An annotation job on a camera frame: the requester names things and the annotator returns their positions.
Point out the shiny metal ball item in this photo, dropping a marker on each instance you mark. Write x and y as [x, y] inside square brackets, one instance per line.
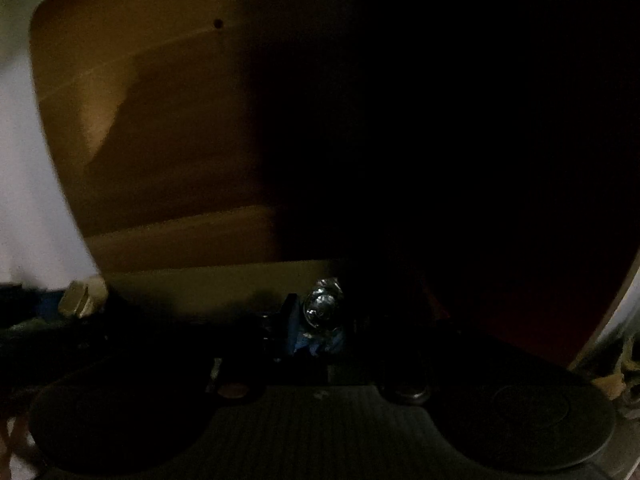
[320, 307]

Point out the wooden shelf cabinet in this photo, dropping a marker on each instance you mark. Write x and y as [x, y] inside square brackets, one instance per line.
[165, 160]

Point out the small beige item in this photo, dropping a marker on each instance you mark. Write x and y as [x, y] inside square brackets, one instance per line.
[82, 297]

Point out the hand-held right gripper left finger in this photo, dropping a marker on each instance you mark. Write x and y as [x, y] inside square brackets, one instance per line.
[291, 327]

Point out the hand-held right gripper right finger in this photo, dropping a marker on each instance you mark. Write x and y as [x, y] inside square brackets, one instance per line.
[357, 330]

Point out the blue crumpled wrapper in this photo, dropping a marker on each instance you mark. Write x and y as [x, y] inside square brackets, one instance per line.
[317, 342]

